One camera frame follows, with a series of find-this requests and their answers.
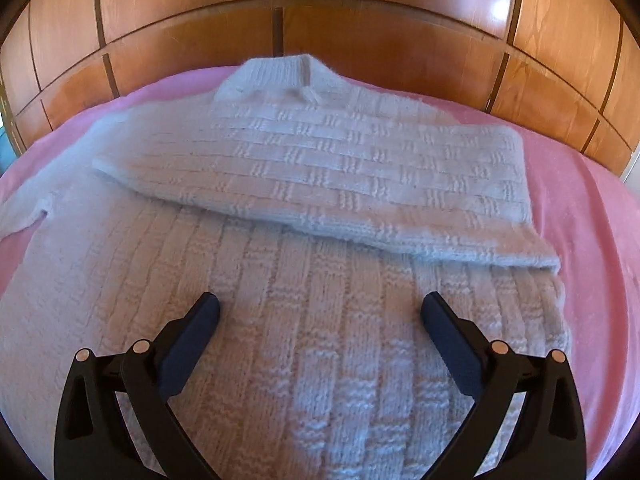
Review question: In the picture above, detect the pink blanket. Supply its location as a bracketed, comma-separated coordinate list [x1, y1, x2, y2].
[0, 62, 640, 466]

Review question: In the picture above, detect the wooden wardrobe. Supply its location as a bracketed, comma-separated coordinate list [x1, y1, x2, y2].
[0, 0, 640, 181]

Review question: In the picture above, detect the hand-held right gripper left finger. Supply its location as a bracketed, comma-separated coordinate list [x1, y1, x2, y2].
[54, 291, 222, 480]

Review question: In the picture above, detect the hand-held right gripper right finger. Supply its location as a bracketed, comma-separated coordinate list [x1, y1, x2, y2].
[420, 291, 588, 480]

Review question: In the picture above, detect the white knit sweater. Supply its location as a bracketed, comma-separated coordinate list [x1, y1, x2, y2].
[0, 52, 572, 480]

